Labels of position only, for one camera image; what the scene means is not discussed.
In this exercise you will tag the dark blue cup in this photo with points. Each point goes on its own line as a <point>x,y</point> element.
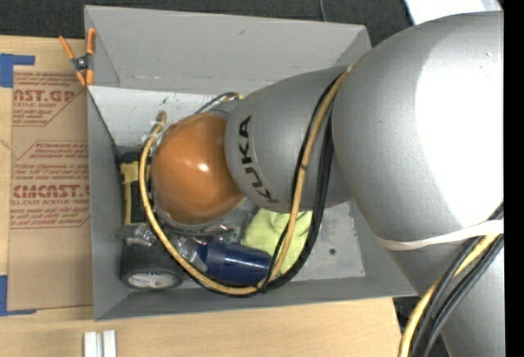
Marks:
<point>239,263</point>

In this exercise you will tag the yellow-green cloth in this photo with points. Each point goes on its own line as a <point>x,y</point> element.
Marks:
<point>266,234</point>

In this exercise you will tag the black tape roll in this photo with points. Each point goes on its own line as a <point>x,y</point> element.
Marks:
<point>143,261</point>

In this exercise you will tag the clear plastic thing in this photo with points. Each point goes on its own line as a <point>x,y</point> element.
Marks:
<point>135,233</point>

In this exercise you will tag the yellow and black tool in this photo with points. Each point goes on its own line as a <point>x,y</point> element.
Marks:
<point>132,191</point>

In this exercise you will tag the brown cardboard board, red print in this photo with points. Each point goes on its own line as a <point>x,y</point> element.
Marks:
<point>49,257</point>

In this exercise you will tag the grey metal bin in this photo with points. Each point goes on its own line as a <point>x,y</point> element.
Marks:
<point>229,48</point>

